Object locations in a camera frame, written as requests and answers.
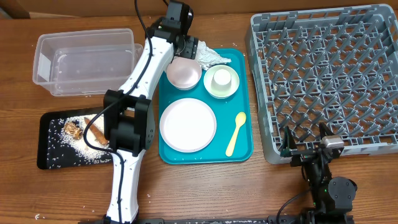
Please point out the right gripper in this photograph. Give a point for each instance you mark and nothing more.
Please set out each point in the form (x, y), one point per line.
(300, 156)

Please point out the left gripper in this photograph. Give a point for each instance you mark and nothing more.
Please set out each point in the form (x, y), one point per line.
(191, 49)

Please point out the white paper napkin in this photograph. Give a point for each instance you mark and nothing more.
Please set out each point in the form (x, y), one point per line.
(207, 57)

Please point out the pink white bowl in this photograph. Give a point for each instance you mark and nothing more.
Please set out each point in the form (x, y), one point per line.
(184, 73)

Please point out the cream cup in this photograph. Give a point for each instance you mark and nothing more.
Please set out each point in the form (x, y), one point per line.
(221, 80)

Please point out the cream bowl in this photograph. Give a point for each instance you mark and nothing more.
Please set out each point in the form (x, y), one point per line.
(207, 80)

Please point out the large white plate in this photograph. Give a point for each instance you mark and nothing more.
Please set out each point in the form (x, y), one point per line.
(188, 125)

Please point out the brown food wrapper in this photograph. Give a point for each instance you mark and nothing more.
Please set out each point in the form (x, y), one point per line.
(73, 130)

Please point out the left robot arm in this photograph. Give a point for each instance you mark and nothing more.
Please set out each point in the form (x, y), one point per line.
(128, 112)

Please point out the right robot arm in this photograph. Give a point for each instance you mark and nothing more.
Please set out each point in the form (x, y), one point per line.
(332, 196)

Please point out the grey dishwasher rack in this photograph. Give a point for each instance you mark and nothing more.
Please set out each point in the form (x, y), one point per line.
(336, 66)

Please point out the yellow plastic spoon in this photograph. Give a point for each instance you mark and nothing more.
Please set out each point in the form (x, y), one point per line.
(239, 122)

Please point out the teal serving tray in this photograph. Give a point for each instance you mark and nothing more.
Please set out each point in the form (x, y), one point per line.
(225, 111)

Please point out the clear plastic bin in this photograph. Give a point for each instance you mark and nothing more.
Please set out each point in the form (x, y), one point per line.
(87, 62)

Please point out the black tray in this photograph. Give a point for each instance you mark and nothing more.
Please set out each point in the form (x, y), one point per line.
(50, 153)

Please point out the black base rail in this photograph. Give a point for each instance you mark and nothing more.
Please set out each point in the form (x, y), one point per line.
(214, 221)

